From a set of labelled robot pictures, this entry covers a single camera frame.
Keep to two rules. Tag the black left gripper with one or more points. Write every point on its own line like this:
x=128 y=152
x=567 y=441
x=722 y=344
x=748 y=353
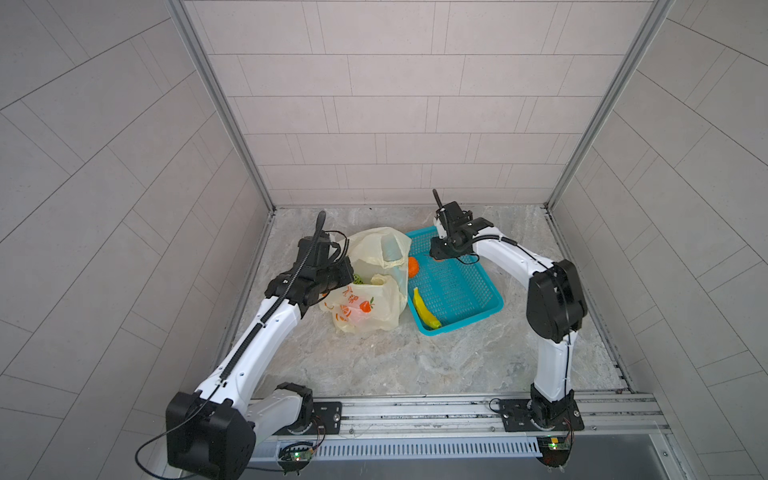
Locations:
x=345 y=276

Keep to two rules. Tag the teal plastic basket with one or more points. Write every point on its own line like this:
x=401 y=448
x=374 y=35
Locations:
x=458 y=292

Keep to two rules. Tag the cream fruit-print plastic bag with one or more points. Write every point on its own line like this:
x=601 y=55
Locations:
x=380 y=257

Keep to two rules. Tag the right aluminium corner post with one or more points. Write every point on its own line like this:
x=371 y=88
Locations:
x=637 y=49

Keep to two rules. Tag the orange fruit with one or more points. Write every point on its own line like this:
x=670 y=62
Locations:
x=413 y=267

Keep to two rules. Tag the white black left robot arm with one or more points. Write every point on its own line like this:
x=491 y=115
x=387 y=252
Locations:
x=210 y=432

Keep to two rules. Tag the left circuit board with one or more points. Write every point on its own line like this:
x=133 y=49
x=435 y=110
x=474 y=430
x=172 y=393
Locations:
x=295 y=457

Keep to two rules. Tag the white vent grille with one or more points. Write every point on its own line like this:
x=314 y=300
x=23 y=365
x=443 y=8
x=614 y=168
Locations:
x=427 y=448

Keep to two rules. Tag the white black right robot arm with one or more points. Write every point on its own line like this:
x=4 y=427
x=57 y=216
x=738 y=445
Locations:
x=555 y=306

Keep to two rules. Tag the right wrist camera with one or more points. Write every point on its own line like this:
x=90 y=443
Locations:
x=448 y=216

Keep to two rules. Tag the aluminium corner post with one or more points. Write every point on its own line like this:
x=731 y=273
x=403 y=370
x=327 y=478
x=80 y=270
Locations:
x=637 y=49
x=183 y=22

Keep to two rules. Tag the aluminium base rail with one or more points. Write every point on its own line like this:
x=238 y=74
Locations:
x=494 y=415

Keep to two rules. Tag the yellow banana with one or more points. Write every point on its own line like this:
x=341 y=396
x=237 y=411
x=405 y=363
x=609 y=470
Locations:
x=425 y=315

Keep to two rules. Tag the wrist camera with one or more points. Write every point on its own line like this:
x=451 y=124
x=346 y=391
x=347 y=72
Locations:
x=322 y=252
x=448 y=216

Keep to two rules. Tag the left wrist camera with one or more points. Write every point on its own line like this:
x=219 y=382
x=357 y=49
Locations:
x=322 y=252

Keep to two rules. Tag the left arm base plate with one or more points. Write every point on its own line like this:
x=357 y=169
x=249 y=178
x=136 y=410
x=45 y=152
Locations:
x=325 y=418

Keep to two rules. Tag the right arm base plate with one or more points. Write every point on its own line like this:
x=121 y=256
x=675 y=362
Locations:
x=539 y=415

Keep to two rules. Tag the right circuit board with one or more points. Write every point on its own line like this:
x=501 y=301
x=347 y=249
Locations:
x=555 y=451

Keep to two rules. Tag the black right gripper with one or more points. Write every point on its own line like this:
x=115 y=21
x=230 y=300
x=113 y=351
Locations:
x=436 y=252

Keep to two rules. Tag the left aluminium corner post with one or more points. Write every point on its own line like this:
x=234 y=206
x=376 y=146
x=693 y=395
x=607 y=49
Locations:
x=183 y=22

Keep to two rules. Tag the circuit board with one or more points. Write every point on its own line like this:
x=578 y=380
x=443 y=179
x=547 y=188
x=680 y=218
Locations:
x=555 y=451
x=295 y=457

